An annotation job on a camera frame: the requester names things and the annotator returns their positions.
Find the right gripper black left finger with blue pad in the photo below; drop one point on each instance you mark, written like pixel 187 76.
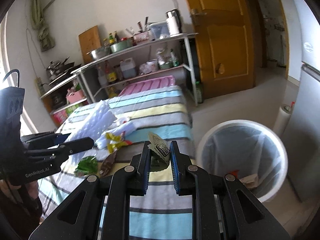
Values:
pixel 99 208

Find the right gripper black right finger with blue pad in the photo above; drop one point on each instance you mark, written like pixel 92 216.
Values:
pixel 222 207

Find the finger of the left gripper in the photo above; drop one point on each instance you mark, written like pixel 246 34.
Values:
pixel 64 150
pixel 45 138

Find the green snack wrapper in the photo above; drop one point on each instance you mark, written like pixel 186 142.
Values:
pixel 87 166

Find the dark brown coffee wrapper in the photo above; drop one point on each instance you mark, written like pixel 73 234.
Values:
pixel 107 165

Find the white foam wrap sheet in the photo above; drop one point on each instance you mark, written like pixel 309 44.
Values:
pixel 97 122

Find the yellow snack wrapper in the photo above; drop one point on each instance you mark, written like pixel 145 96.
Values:
pixel 115 142

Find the white printed snack packet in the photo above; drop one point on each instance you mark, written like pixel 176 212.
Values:
pixel 159 146

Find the red plastic wrapper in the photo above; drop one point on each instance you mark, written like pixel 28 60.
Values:
pixel 235 173

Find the white round trash bin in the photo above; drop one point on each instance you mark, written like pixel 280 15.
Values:
pixel 249 147

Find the person's left hand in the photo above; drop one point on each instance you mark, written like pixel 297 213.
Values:
pixel 8 190

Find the pink plastic basket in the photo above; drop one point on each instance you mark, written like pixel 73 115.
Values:
pixel 74 95

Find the striped table cloth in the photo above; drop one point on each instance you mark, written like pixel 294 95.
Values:
pixel 161 213

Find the black pots on stove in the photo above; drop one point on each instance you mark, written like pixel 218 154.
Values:
pixel 56 68

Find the soy sauce bottle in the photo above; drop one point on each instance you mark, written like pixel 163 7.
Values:
pixel 110 73

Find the silver refrigerator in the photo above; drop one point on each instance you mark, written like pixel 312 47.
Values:
pixel 301 137

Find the steel mixing bowl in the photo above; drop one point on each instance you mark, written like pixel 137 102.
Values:
pixel 99 52

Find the green hanging cloth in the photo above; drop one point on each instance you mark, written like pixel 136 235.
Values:
pixel 39 24

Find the white oil jug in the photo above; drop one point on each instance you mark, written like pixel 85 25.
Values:
pixel 128 68

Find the white paper towel roll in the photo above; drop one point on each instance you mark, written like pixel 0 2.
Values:
pixel 283 117

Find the wooden cutting board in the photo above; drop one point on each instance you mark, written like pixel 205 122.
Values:
pixel 89 40

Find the green enamel basin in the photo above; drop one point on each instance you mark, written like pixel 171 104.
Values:
pixel 121 45

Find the green bottle on floor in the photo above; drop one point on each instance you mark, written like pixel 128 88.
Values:
pixel 199 92

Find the pink storage box lid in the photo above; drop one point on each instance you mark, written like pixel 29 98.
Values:
pixel 142 86

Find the pink utensil basket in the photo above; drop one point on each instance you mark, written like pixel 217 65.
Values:
pixel 141 38

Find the clear plastic storage box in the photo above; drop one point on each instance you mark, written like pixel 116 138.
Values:
pixel 159 30

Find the white electric kettle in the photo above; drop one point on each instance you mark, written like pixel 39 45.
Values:
pixel 174 22

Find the wooden door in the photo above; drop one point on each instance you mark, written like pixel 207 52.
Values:
pixel 224 43

